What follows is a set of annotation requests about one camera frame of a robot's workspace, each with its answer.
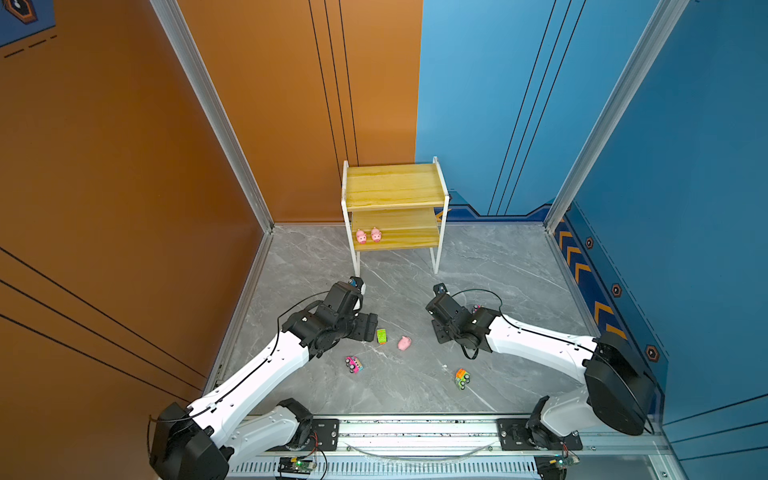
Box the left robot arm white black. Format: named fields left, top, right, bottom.
left=147, top=276, right=378, bottom=479

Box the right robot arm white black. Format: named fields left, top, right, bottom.
left=426, top=284, right=656, bottom=450

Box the orange green toy car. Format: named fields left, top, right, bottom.
left=454, top=368, right=471, bottom=390

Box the green circuit board left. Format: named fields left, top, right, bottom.
left=276, top=457, right=318, bottom=479

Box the circuit board right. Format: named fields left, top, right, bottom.
left=534, top=454, right=581, bottom=480

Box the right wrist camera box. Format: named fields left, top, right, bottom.
left=433, top=283, right=448, bottom=296

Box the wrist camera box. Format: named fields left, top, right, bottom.
left=433, top=283, right=448, bottom=296
left=349, top=276, right=366, bottom=312

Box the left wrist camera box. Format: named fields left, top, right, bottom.
left=349, top=276, right=366, bottom=312

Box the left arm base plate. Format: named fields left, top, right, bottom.
left=270, top=418, right=340, bottom=452

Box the white frame wooden shelf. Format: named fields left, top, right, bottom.
left=341, top=157, right=450, bottom=275

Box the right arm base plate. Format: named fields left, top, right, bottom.
left=496, top=417, right=583, bottom=452

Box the aluminium corner post left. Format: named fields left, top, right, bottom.
left=149, top=0, right=275, bottom=233

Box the aluminium corner post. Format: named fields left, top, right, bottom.
left=543, top=0, right=689, bottom=234
left=149, top=0, right=275, bottom=233

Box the aluminium corner post right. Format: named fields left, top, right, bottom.
left=543, top=0, right=689, bottom=234

